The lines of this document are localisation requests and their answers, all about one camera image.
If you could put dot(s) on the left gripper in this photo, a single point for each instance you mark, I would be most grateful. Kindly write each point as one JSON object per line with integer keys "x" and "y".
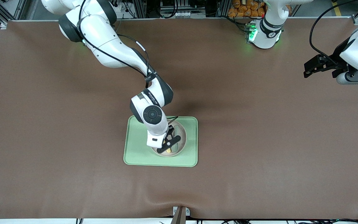
{"x": 339, "y": 58}

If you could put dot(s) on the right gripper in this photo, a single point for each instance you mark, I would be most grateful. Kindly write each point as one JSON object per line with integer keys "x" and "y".
{"x": 171, "y": 128}

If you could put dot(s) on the yellow plastic fork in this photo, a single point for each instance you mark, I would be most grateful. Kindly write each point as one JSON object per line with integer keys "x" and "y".
{"x": 168, "y": 150}

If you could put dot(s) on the round beige plate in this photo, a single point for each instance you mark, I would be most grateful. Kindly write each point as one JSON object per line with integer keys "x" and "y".
{"x": 183, "y": 138}

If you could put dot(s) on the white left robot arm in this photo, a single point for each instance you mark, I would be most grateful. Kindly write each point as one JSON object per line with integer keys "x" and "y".
{"x": 269, "y": 34}

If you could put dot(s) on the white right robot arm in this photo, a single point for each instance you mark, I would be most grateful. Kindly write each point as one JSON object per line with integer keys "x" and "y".
{"x": 110, "y": 46}

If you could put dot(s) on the pale green plastic spoon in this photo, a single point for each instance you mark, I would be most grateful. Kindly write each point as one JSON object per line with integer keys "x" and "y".
{"x": 176, "y": 148}

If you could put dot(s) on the pale green rectangular tray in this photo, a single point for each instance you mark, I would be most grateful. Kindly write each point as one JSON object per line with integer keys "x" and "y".
{"x": 191, "y": 149}

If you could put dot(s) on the small grey electronics box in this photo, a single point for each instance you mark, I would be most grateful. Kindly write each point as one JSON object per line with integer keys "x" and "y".
{"x": 249, "y": 29}

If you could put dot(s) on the orange bread roll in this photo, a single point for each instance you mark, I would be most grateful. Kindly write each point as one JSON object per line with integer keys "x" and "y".
{"x": 245, "y": 5}
{"x": 254, "y": 5}
{"x": 232, "y": 12}
{"x": 241, "y": 13}
{"x": 236, "y": 3}
{"x": 249, "y": 13}

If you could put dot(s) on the brown table cover mat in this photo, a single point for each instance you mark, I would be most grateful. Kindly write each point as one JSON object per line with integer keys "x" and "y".
{"x": 73, "y": 155}

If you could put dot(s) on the long white connector strip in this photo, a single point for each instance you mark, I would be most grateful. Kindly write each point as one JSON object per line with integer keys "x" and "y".
{"x": 179, "y": 14}

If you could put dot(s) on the white power strip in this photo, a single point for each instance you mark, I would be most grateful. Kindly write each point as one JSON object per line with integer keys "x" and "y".
{"x": 119, "y": 8}

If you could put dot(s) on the grey metal clamp bracket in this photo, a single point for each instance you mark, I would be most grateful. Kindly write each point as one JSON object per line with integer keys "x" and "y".
{"x": 175, "y": 211}

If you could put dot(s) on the tan camera mount post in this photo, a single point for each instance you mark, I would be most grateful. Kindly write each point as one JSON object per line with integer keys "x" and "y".
{"x": 179, "y": 218}

